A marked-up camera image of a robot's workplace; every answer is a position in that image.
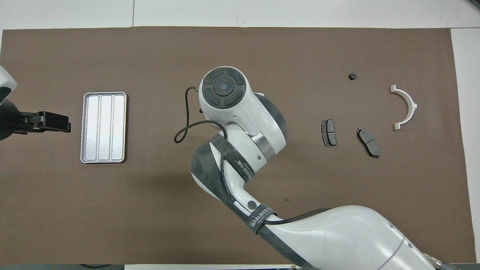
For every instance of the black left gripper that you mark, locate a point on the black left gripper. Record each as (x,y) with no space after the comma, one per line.
(11,120)

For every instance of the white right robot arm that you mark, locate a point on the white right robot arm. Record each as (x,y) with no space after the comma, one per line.
(337,236)

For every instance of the silver metal tray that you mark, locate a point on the silver metal tray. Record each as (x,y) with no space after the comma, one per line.
(104,127)

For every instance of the brown table mat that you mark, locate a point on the brown table mat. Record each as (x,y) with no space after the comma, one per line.
(150,206)

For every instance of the rectangular dark brake pad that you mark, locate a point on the rectangular dark brake pad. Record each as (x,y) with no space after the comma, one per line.
(329,132)

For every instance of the curved dark brake pad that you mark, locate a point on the curved dark brake pad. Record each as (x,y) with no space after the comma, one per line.
(368,142)

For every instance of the white curved plastic bracket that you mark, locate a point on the white curved plastic bracket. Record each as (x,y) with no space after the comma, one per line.
(409,105)

